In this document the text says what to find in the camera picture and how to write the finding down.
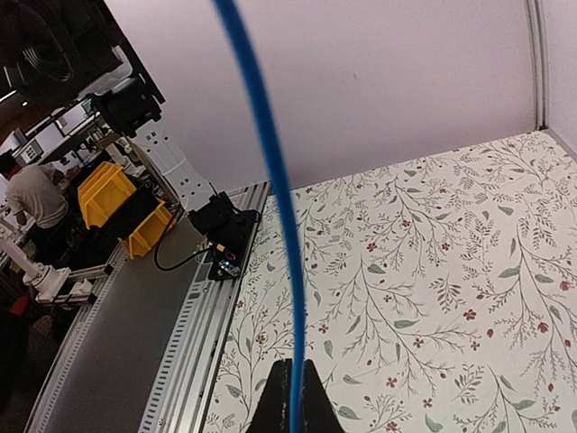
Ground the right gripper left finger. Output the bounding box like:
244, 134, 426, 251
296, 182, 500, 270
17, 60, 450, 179
252, 359, 292, 433

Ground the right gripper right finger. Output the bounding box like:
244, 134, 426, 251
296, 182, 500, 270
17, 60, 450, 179
301, 359, 343, 433

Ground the blue cable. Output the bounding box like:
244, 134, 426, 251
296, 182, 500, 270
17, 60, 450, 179
211, 0, 307, 433

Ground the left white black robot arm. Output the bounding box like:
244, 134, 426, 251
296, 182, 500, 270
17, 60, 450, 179
1, 1, 212, 212

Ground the floral table mat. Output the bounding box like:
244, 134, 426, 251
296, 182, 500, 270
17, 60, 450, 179
202, 128, 577, 433

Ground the yellow storage bin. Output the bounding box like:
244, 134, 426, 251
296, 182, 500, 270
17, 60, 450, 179
78, 161, 174, 259

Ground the person in white shirt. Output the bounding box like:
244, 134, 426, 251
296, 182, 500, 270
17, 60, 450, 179
2, 162, 69, 264

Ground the aluminium front rail frame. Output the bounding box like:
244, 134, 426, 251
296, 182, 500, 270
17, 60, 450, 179
22, 180, 271, 433

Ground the left aluminium corner post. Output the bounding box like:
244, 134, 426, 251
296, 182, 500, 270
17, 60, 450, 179
525, 0, 550, 131

